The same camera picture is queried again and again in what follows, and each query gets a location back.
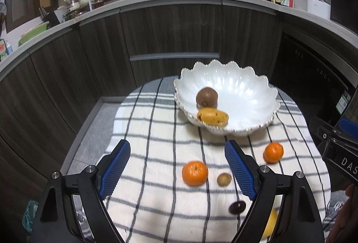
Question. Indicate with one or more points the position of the brown kiwi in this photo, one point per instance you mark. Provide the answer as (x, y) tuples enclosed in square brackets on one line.
[(207, 97)]

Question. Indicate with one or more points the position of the black knife block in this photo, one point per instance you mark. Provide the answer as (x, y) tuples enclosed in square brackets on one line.
[(51, 18)]

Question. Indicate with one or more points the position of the white grey striped cloth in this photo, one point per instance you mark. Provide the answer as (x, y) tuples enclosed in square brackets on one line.
[(156, 131)]

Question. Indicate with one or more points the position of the small brown round fruit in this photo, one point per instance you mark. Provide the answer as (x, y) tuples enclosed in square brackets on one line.
[(224, 179)]

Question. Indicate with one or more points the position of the white scalloped bowl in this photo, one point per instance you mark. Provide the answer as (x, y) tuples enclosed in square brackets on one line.
[(240, 92)]

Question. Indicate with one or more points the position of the black built-in dishwasher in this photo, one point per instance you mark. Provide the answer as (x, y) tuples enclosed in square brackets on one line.
[(304, 64)]

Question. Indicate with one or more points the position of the person's right hand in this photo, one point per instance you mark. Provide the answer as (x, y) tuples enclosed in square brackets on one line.
[(351, 227)]

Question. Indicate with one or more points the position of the dark wood kitchen cabinet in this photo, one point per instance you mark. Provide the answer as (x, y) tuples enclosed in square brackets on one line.
[(98, 50)]

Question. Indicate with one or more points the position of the dark purple grape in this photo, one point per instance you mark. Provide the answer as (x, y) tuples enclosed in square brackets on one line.
[(237, 207)]

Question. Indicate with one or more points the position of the black countertop appliance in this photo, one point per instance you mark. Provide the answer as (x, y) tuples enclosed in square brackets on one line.
[(342, 5)]

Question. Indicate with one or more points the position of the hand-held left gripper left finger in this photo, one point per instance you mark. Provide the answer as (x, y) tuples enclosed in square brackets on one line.
[(116, 167)]

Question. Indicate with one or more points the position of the teal plastic bag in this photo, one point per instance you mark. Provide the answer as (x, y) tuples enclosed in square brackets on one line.
[(29, 215)]

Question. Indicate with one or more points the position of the green plastic basin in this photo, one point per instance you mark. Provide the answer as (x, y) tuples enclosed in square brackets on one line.
[(32, 34)]

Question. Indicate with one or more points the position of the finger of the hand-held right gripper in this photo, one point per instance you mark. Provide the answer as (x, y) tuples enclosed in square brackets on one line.
[(321, 131), (349, 124)]

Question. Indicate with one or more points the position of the red contents glass jar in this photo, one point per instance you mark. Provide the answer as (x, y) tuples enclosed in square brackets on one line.
[(98, 4)]

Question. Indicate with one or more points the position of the orange tangerine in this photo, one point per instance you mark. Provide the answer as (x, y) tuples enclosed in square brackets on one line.
[(273, 152), (195, 173)]

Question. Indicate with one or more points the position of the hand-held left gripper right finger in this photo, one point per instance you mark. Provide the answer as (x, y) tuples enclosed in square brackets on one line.
[(239, 167)]

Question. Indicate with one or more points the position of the steel pot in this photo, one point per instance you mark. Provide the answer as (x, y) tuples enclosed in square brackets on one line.
[(75, 15)]

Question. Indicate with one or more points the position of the yellow spotted mango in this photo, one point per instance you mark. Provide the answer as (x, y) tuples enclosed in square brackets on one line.
[(212, 117)]

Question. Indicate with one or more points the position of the yellow lemon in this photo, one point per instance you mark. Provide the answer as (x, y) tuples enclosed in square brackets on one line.
[(272, 222)]

